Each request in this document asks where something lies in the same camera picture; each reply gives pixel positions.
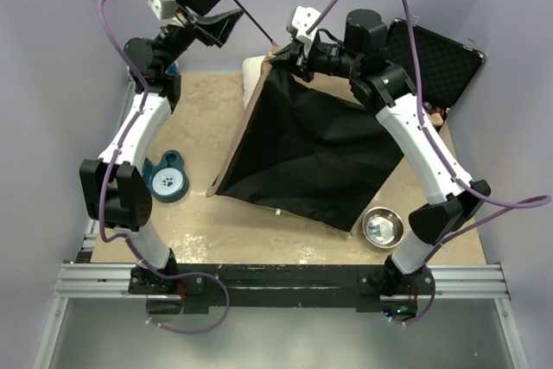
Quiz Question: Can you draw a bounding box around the black tent pole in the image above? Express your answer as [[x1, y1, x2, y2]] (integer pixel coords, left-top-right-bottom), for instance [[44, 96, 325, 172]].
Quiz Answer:
[[232, 0, 278, 47]]

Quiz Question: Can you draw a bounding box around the teal pet bowl holder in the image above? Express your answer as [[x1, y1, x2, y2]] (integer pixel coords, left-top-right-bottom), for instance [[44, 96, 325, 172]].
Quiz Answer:
[[142, 150, 190, 203]]

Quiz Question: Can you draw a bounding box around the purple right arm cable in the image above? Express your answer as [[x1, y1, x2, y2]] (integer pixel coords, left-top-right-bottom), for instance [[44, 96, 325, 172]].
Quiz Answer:
[[307, 0, 553, 326]]

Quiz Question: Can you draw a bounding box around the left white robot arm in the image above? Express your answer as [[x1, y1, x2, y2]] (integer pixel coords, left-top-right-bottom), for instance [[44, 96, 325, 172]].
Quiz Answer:
[[79, 0, 243, 293]]

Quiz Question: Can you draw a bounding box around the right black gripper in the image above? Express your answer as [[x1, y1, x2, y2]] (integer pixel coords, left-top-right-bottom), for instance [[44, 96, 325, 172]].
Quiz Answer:
[[272, 33, 362, 83]]

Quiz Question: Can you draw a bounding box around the steel pet bowl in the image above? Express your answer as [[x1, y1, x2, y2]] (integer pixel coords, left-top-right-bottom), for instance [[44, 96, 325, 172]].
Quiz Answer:
[[361, 207, 404, 249]]

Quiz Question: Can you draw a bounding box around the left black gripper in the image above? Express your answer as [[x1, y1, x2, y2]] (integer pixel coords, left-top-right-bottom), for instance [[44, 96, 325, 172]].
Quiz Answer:
[[156, 0, 243, 75]]

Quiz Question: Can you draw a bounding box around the white pillow cushion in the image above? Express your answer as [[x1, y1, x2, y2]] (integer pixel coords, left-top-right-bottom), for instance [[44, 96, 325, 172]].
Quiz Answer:
[[242, 55, 270, 109]]

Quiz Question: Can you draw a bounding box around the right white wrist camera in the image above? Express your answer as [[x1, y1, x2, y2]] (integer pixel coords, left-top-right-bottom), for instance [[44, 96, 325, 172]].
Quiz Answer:
[[286, 6, 321, 49]]

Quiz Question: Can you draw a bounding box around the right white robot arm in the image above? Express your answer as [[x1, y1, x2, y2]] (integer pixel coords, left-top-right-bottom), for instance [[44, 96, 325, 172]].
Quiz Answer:
[[271, 6, 491, 294]]

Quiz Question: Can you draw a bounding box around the black poker chip case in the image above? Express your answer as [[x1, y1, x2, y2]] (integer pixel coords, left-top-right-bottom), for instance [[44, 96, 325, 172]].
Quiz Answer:
[[386, 18, 486, 130]]

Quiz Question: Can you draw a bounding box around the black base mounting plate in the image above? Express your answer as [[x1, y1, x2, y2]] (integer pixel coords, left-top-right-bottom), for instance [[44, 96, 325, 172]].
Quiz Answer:
[[129, 264, 433, 316]]

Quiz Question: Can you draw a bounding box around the tan black pet tent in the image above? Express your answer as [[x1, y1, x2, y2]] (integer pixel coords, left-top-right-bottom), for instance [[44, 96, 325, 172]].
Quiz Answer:
[[207, 47, 404, 232]]

